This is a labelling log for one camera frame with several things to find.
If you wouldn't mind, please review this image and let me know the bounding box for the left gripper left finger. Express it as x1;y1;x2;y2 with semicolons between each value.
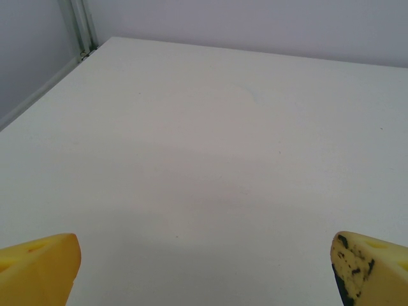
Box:
0;233;82;306

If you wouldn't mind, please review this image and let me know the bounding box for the aluminium frame post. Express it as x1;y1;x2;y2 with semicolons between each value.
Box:
58;0;98;61

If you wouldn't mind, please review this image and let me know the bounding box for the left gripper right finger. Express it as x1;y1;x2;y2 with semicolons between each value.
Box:
330;231;408;306

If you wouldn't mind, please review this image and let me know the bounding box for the aluminium side rail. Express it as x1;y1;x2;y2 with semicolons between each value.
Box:
0;52;89;132

